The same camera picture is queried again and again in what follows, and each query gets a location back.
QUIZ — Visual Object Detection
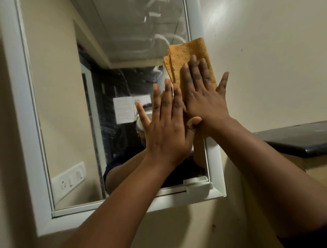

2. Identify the person's right hand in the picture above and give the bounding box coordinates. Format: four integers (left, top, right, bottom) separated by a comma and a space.
180, 55, 231, 140

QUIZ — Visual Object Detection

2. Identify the person's left hand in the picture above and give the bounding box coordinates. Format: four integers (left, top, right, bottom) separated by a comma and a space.
134, 78, 203, 170

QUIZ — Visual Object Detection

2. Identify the orange cleaning cloth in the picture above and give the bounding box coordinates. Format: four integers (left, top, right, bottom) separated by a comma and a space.
163, 37, 218, 89

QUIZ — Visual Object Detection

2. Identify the white framed mirror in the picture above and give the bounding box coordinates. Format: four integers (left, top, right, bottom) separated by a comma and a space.
0, 0, 227, 237

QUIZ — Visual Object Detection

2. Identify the person's left forearm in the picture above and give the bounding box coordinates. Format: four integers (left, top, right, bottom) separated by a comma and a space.
60, 158, 177, 248

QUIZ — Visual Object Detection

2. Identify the person's right forearm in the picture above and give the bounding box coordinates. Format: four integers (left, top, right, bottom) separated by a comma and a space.
209, 117, 327, 239

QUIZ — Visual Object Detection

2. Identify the dark stone partition ledge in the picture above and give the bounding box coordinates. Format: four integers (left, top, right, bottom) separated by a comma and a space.
253, 121, 327, 158

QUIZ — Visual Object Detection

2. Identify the dark blue shirt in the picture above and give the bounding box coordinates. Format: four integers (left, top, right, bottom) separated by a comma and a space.
277, 224, 327, 248

